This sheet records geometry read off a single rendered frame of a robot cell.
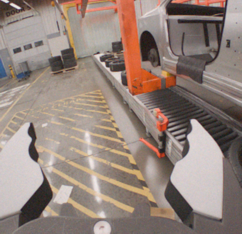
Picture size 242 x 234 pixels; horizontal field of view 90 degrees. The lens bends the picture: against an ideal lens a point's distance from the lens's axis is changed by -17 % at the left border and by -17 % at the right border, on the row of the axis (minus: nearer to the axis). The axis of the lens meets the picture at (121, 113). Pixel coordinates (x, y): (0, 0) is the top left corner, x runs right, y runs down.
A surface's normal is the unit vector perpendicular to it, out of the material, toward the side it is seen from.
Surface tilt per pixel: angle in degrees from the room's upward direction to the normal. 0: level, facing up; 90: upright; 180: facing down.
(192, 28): 87
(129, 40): 90
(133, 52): 90
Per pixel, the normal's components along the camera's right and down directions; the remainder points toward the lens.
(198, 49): 0.11, -0.18
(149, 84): 0.26, 0.45
